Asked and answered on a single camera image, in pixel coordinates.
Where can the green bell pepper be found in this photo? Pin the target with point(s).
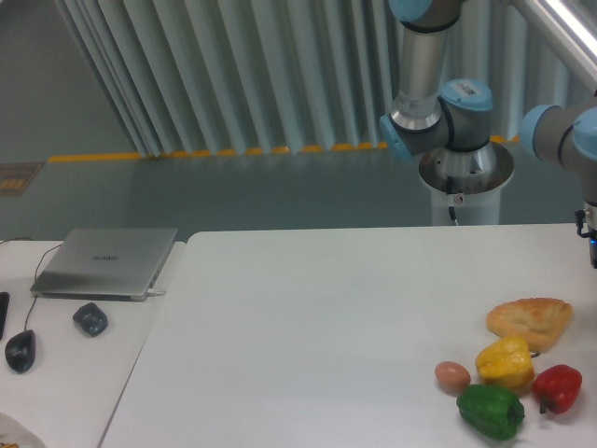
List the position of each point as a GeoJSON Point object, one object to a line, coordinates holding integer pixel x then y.
{"type": "Point", "coordinates": [492, 410]}

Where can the black computer mouse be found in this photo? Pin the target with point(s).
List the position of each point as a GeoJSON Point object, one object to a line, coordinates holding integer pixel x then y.
{"type": "Point", "coordinates": [20, 351]}

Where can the black device at edge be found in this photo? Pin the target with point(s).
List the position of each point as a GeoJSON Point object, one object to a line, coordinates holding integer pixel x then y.
{"type": "Point", "coordinates": [4, 303]}

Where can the brown egg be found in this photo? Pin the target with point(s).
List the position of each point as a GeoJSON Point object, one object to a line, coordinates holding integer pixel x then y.
{"type": "Point", "coordinates": [452, 375]}

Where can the white pleated curtain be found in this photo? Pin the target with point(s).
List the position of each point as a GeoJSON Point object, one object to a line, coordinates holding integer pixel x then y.
{"type": "Point", "coordinates": [246, 77]}

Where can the dark grey small case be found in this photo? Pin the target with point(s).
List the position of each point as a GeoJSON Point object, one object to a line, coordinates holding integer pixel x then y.
{"type": "Point", "coordinates": [91, 319]}

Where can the aluminium frame beam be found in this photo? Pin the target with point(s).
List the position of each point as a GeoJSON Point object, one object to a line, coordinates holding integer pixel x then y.
{"type": "Point", "coordinates": [569, 29]}

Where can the yellow bell pepper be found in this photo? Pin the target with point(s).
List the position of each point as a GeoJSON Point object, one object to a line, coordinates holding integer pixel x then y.
{"type": "Point", "coordinates": [507, 363]}

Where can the red bell pepper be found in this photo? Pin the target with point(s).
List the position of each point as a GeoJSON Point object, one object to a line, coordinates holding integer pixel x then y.
{"type": "Point", "coordinates": [557, 388]}

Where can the white patterned object corner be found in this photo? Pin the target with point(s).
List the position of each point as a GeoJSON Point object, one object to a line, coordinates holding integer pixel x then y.
{"type": "Point", "coordinates": [14, 434]}

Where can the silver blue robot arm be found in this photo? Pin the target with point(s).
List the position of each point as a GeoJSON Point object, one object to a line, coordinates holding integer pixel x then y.
{"type": "Point", "coordinates": [446, 124]}

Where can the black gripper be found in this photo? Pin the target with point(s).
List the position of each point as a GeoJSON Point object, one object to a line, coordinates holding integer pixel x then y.
{"type": "Point", "coordinates": [585, 220]}

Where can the silver closed laptop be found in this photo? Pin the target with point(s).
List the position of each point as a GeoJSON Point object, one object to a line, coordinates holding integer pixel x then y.
{"type": "Point", "coordinates": [114, 264]}

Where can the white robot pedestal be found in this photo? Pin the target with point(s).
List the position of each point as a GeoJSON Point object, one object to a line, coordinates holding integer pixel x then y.
{"type": "Point", "coordinates": [466, 187]}

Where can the triangular bread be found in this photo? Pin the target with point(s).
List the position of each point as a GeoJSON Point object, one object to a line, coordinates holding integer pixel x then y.
{"type": "Point", "coordinates": [540, 322]}

